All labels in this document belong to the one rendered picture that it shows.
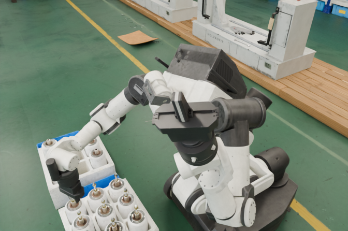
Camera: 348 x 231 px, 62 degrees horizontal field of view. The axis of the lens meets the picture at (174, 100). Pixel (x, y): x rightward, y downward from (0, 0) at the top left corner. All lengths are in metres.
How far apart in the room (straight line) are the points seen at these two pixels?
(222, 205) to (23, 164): 1.75
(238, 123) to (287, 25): 2.09
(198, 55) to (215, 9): 2.75
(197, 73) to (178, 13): 3.44
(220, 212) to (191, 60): 0.51
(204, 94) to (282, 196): 1.01
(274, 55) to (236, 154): 2.24
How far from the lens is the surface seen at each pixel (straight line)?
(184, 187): 1.36
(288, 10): 2.85
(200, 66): 0.98
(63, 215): 1.70
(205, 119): 0.52
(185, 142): 0.57
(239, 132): 0.85
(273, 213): 1.71
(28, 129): 2.64
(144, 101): 1.13
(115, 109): 1.27
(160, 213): 1.83
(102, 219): 1.55
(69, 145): 1.29
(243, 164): 0.87
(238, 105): 0.85
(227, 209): 0.82
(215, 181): 0.76
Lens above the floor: 1.51
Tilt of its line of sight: 34 degrees down
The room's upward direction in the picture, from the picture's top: straight up
